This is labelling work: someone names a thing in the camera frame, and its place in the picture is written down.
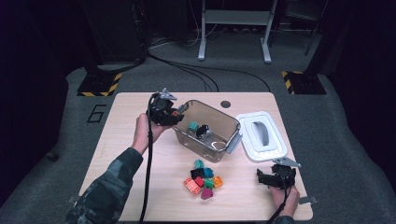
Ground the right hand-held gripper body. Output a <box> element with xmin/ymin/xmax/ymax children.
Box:
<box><xmin>269</xmin><ymin>156</ymin><xmax>303</xmax><ymax>190</ymax></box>

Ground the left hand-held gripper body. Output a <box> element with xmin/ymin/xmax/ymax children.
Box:
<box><xmin>147</xmin><ymin>87</ymin><xmax>181</xmax><ymax>127</ymax></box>

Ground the transparent grey plastic box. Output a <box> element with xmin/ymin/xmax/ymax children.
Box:
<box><xmin>172</xmin><ymin>99</ymin><xmax>244</xmax><ymax>164</ymax></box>

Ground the magenta toy block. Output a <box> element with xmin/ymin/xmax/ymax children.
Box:
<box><xmin>200</xmin><ymin>187</ymin><xmax>215</xmax><ymax>201</ymax></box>

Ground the orange-red toy block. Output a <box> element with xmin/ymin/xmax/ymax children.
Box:
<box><xmin>183</xmin><ymin>176</ymin><xmax>203</xmax><ymax>197</ymax></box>

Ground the person's right hand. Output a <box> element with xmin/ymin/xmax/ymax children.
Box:
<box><xmin>269</xmin><ymin>185</ymin><xmax>301</xmax><ymax>217</ymax></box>

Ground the person's left hand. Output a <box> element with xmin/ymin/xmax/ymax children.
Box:
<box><xmin>132</xmin><ymin>112</ymin><xmax>171</xmax><ymax>156</ymax></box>

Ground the dark equipment cabinet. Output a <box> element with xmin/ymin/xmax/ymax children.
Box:
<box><xmin>81</xmin><ymin>0</ymin><xmax>148</xmax><ymax>64</ymax></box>

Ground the white metal stand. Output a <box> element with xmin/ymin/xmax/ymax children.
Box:
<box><xmin>197</xmin><ymin>0</ymin><xmax>279</xmax><ymax>65</ymax></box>

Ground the dark curtain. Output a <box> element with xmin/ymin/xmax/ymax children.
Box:
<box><xmin>0</xmin><ymin>0</ymin><xmax>82</xmax><ymax>208</ymax></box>
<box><xmin>323</xmin><ymin>0</ymin><xmax>396</xmax><ymax>185</ymax></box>

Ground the dark table with metal legs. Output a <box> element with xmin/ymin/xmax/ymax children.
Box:
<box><xmin>284</xmin><ymin>0</ymin><xmax>330</xmax><ymax>57</ymax></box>

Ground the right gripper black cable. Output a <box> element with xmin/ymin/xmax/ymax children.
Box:
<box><xmin>266</xmin><ymin>169</ymin><xmax>293</xmax><ymax>224</ymax></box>

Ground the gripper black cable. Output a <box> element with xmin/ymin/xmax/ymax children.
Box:
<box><xmin>138</xmin><ymin>92</ymin><xmax>161</xmax><ymax>223</ymax></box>
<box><xmin>266</xmin><ymin>169</ymin><xmax>293</xmax><ymax>224</ymax></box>

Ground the white lid with grey handle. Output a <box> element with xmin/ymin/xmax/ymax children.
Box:
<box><xmin>235</xmin><ymin>110</ymin><xmax>289</xmax><ymax>163</ymax></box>

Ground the black floor cable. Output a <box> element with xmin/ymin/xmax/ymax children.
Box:
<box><xmin>148</xmin><ymin>53</ymin><xmax>219</xmax><ymax>93</ymax></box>
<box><xmin>148</xmin><ymin>52</ymin><xmax>272</xmax><ymax>93</ymax></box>

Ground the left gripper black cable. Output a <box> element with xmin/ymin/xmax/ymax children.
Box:
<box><xmin>138</xmin><ymin>92</ymin><xmax>161</xmax><ymax>223</ymax></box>

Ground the black yellow striped base plate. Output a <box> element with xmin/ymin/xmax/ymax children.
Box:
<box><xmin>281</xmin><ymin>70</ymin><xmax>328</xmax><ymax>95</ymax></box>
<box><xmin>77</xmin><ymin>72</ymin><xmax>123</xmax><ymax>98</ymax></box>

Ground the bundle of light cables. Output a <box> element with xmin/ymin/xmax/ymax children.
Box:
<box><xmin>148</xmin><ymin>26</ymin><xmax>201</xmax><ymax>49</ymax></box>

